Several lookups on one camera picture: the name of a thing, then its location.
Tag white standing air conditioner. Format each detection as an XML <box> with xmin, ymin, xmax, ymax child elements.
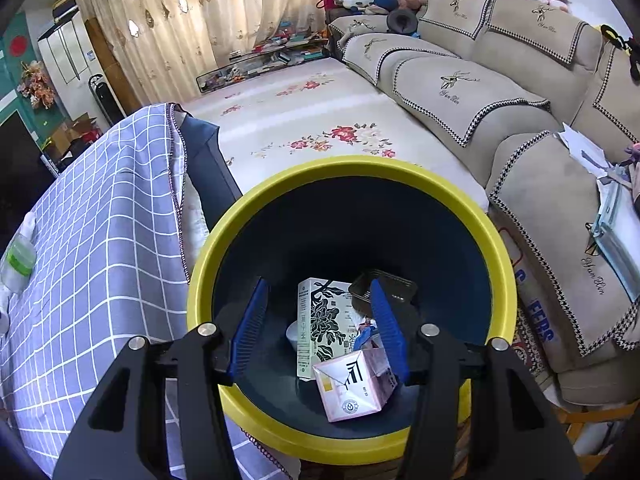
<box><xmin>37</xmin><ymin>2</ymin><xmax>103</xmax><ymax>86</ymax></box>

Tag black flat television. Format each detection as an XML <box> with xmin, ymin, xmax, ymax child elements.
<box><xmin>0</xmin><ymin>110</ymin><xmax>56</xmax><ymax>221</ymax></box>

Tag printed woven sack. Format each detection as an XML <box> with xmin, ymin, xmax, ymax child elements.
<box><xmin>497</xmin><ymin>227</ymin><xmax>558</xmax><ymax>386</ymax></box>

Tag pink carton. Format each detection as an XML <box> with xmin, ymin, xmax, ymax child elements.
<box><xmin>312</xmin><ymin>347</ymin><xmax>401</xmax><ymax>423</ymax></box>

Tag hanging flower decoration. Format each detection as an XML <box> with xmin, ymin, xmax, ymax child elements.
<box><xmin>17</xmin><ymin>60</ymin><xmax>56</xmax><ymax>109</ymax></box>

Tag black tower fan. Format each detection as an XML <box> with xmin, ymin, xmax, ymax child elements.
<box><xmin>89</xmin><ymin>74</ymin><xmax>126</xmax><ymax>121</ymax></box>

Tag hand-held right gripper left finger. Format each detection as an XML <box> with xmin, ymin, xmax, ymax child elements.
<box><xmin>52</xmin><ymin>276</ymin><xmax>271</xmax><ymax>480</ymax></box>

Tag glass coffee table with clutter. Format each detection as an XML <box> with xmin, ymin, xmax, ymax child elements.
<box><xmin>196</xmin><ymin>20</ymin><xmax>331</xmax><ymax>93</ymax></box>

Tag black yellow plush toy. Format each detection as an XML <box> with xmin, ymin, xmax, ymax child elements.
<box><xmin>600</xmin><ymin>24</ymin><xmax>640</xmax><ymax>81</ymax></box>

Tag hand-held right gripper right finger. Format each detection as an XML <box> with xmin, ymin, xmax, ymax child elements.
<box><xmin>369</xmin><ymin>279</ymin><xmax>586</xmax><ymax>480</ymax></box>

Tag stack of papers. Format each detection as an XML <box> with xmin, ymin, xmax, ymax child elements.
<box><xmin>555</xmin><ymin>122</ymin><xmax>640</xmax><ymax>306</ymax></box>

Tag beige sofa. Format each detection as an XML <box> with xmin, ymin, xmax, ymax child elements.
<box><xmin>327</xmin><ymin>0</ymin><xmax>640</xmax><ymax>406</ymax></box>

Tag open cardboard boxes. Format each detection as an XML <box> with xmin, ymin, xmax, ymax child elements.
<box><xmin>47</xmin><ymin>112</ymin><xmax>103</xmax><ymax>161</ymax></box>

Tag green floral carton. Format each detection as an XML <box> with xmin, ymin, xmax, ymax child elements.
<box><xmin>296</xmin><ymin>277</ymin><xmax>358</xmax><ymax>381</ymax></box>

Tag dark round cushion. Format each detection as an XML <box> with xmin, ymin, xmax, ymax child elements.
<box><xmin>387</xmin><ymin>7</ymin><xmax>418</xmax><ymax>36</ymax></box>

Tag green white plastic jar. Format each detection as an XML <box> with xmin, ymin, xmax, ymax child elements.
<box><xmin>0</xmin><ymin>232</ymin><xmax>38</xmax><ymax>295</ymax></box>

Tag blue wrapper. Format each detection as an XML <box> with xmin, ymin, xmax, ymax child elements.
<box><xmin>352</xmin><ymin>317</ymin><xmax>386</xmax><ymax>353</ymax></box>

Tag white floral mat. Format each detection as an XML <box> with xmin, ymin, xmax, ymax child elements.
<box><xmin>180</xmin><ymin>57</ymin><xmax>491</xmax><ymax>211</ymax></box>

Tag beige patterned curtain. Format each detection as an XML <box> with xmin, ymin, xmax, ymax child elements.
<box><xmin>72</xmin><ymin>0</ymin><xmax>381</xmax><ymax>106</ymax></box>

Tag dark blue sheet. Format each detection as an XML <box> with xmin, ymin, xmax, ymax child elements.
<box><xmin>180</xmin><ymin>115</ymin><xmax>243</xmax><ymax>221</ymax></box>

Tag dark plastic tray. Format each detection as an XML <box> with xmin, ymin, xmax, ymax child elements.
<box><xmin>348</xmin><ymin>269</ymin><xmax>418</xmax><ymax>313</ymax></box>

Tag yellow trash bin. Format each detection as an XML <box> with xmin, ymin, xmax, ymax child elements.
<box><xmin>186</xmin><ymin>155</ymin><xmax>517</xmax><ymax>466</ymax></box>

